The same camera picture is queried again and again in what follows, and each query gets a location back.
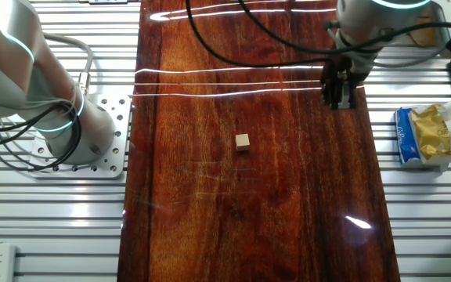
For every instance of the reddish glossy wooden board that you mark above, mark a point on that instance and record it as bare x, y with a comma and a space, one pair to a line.
229, 215

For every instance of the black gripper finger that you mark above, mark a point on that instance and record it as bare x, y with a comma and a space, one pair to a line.
331, 94
348, 96

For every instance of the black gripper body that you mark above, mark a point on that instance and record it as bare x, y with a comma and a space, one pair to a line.
339, 68

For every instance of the blue gold tissue pack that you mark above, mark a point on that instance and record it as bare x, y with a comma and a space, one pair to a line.
433, 137

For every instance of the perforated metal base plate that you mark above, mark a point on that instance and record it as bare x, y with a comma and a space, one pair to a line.
116, 129

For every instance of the small beige wooden block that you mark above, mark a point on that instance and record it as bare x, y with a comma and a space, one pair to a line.
242, 142

